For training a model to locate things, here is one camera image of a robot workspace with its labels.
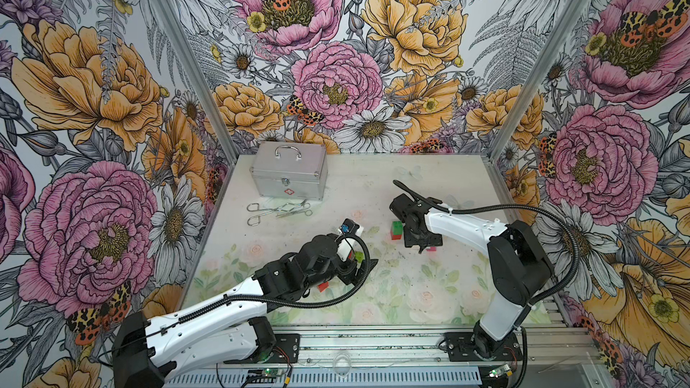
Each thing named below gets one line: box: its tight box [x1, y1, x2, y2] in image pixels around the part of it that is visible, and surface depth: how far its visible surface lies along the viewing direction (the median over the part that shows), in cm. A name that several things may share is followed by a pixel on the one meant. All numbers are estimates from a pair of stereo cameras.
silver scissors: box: [261, 199, 313, 217], surface depth 107 cm
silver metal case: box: [249, 141, 328, 202], surface depth 101 cm
